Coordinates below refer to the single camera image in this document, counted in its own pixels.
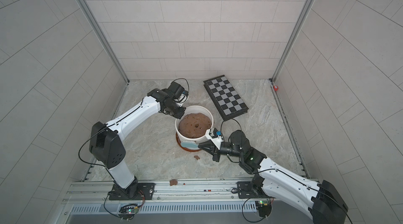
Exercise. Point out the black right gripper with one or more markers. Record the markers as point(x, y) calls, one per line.
point(211, 147)

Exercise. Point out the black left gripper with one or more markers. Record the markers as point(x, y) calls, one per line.
point(177, 114)

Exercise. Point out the white ribbed ceramic pot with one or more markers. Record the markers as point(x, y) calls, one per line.
point(193, 125)

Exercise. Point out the light blue scrub brush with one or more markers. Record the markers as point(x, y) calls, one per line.
point(189, 145)

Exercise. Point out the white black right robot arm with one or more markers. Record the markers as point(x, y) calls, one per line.
point(319, 201)

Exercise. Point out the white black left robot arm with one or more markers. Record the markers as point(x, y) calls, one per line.
point(106, 141)

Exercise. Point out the black grey chessboard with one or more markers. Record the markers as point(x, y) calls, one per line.
point(225, 98)

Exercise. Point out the right circuit board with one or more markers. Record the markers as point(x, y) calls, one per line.
point(264, 208)

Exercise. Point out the circuit board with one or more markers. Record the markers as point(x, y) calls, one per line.
point(264, 208)
point(129, 210)

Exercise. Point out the left circuit board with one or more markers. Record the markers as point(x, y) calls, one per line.
point(129, 210)

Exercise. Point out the aluminium corner profile left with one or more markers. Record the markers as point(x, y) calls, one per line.
point(101, 37)

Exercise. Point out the aluminium corner profile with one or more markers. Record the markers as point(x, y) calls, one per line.
point(299, 24)
point(101, 37)

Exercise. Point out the aluminium corner profile right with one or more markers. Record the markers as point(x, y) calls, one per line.
point(299, 24)

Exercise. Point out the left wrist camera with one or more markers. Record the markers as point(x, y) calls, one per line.
point(177, 92)

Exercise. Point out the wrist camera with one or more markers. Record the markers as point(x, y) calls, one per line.
point(215, 136)
point(177, 92)

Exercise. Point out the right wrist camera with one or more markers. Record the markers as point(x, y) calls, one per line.
point(215, 136)

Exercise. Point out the brown mud clump on rail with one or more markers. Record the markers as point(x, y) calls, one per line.
point(173, 182)

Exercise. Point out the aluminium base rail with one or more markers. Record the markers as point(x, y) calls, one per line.
point(160, 191)

